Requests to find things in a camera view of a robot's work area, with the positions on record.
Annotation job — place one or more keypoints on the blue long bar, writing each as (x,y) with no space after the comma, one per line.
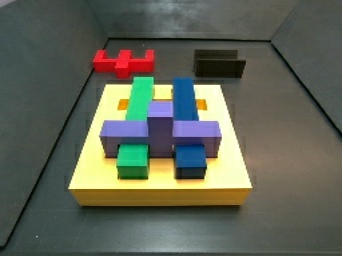
(190,155)

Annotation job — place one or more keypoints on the yellow base board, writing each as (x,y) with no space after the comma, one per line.
(96,187)

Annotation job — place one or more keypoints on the red E-shaped block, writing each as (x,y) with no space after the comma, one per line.
(124,64)

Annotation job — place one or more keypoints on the black slotted holder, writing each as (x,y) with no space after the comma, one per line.
(218,63)

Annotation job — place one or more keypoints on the green long bar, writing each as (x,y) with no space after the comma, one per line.
(132,157)

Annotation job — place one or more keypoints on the purple cross block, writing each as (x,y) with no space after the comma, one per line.
(160,132)

